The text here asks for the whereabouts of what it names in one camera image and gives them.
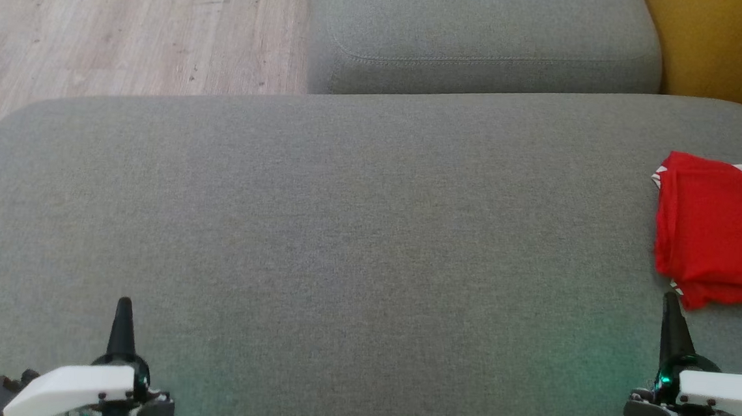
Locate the yellow sofa back cushion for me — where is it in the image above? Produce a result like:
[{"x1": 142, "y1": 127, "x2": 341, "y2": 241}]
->
[{"x1": 633, "y1": 0, "x2": 742, "y2": 135}]

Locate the small grey sofa cushion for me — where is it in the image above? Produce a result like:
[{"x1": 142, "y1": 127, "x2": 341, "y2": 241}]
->
[{"x1": 304, "y1": 0, "x2": 668, "y2": 119}]

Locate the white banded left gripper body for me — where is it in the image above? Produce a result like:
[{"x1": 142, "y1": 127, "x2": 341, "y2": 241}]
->
[{"x1": 2, "y1": 347, "x2": 179, "y2": 416}]

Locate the red white jersey with lettering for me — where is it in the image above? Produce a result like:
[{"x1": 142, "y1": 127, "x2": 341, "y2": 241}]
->
[{"x1": 643, "y1": 149, "x2": 742, "y2": 293}]

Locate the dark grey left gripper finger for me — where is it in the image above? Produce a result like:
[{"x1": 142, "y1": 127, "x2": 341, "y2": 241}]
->
[{"x1": 106, "y1": 295, "x2": 141, "y2": 360}]

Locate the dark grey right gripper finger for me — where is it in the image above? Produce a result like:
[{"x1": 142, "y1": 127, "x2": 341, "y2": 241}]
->
[{"x1": 658, "y1": 291, "x2": 700, "y2": 370}]

